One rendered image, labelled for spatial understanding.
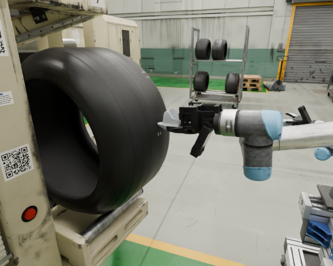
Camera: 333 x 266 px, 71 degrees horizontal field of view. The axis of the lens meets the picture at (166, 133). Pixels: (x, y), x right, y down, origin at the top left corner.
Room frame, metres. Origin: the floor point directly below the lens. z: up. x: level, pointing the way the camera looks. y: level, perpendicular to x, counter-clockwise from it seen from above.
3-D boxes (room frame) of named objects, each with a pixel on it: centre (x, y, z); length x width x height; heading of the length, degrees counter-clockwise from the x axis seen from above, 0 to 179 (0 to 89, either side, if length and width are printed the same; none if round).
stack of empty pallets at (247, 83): (8.95, -3.13, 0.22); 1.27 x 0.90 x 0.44; 161
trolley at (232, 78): (6.19, -1.31, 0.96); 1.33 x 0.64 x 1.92; 69
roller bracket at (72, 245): (0.63, 0.41, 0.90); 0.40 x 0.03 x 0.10; 61
